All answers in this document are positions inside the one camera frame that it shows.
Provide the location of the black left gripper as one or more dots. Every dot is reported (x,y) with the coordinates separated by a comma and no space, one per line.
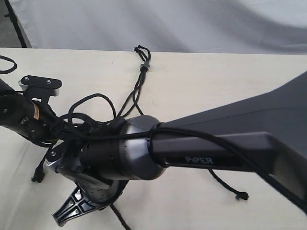
(38,124)

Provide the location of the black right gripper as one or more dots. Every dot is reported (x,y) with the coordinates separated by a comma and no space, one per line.
(92,188)

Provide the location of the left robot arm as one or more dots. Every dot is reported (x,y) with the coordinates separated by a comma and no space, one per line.
(14,105)

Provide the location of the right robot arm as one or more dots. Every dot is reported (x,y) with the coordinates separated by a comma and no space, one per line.
(265,134)

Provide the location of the black stand pole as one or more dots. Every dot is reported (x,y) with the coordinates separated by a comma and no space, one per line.
(14,20)

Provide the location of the grey backdrop cloth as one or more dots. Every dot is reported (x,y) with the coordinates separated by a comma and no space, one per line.
(200,26)

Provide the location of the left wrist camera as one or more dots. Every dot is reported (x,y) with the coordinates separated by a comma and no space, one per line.
(37,85)

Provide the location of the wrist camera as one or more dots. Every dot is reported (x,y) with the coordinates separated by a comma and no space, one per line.
(37,85)
(61,149)

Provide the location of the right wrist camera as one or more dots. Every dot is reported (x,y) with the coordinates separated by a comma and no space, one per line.
(61,149)

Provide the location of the grey cable clamp bracket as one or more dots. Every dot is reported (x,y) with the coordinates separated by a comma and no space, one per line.
(145,66)

